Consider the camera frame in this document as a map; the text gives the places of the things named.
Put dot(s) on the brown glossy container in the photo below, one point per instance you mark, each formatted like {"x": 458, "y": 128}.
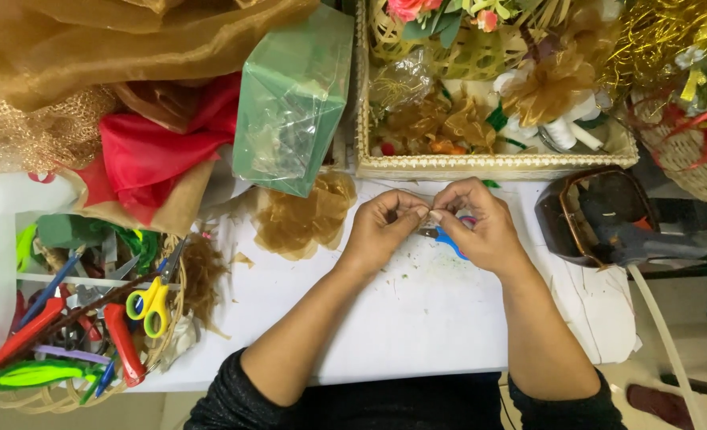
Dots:
{"x": 553, "y": 215}

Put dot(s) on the person's left hand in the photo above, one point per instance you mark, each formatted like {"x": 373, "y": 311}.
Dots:
{"x": 377, "y": 236}

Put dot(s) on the white thread spool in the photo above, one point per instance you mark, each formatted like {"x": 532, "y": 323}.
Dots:
{"x": 562, "y": 132}

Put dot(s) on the red fabric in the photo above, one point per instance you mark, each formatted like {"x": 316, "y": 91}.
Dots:
{"x": 150, "y": 149}

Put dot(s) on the black glue gun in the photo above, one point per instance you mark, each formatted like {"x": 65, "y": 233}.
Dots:
{"x": 634, "y": 236}

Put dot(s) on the gold organza fabric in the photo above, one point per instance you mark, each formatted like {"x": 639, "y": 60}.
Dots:
{"x": 120, "y": 42}

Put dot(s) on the person's right hand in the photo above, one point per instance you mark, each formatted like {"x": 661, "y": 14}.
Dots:
{"x": 485, "y": 233}

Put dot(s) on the blue pen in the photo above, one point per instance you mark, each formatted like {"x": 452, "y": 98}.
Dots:
{"x": 48, "y": 289}

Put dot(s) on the wicker basket of tools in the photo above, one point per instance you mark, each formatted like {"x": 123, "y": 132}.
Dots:
{"x": 168, "y": 334}

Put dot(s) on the pile of gold organza petals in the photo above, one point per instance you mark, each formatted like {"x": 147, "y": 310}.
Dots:
{"x": 302, "y": 218}

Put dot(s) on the wicker basket with red ribbons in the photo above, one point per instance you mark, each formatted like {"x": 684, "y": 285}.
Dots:
{"x": 688, "y": 161}

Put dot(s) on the gold organza bow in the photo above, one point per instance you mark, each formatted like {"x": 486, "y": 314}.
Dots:
{"x": 547, "y": 83}

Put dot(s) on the gold tinsel bundle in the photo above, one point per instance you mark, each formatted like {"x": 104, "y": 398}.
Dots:
{"x": 658, "y": 36}

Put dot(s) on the crumpled clear plastic bag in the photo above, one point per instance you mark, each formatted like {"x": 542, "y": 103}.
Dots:
{"x": 402, "y": 80}

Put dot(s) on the bright green artificial leaf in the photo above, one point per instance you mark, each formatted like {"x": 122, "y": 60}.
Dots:
{"x": 36, "y": 375}

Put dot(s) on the brown fibre tuft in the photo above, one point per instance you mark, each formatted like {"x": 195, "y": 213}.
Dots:
{"x": 201, "y": 275}

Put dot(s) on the green floral foam in plastic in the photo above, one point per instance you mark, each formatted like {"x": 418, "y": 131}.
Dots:
{"x": 290, "y": 101}

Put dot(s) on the woven tray of craft supplies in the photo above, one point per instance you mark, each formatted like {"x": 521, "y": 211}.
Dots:
{"x": 490, "y": 161}

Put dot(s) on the green tinsel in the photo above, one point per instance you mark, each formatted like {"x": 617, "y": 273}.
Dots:
{"x": 141, "y": 245}

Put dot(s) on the silver scissors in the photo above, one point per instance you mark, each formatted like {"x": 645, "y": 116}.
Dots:
{"x": 105, "y": 286}

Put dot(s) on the green foam block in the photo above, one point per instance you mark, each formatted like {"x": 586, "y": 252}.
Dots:
{"x": 66, "y": 230}

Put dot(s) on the small translucent fabric piece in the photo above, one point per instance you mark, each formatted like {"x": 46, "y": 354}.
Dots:
{"x": 427, "y": 227}

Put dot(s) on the gold mesh fabric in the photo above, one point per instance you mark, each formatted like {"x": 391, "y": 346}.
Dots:
{"x": 24, "y": 131}

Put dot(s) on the woven bamboo basket with flowers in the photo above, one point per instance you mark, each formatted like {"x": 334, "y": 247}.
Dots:
{"x": 467, "y": 51}

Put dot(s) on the blue and pink scissors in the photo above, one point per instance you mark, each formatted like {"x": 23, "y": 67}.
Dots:
{"x": 452, "y": 243}

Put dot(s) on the dark red sandal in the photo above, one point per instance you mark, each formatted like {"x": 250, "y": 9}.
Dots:
{"x": 658, "y": 405}

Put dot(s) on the person's black top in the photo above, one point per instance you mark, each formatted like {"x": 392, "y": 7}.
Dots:
{"x": 389, "y": 406}

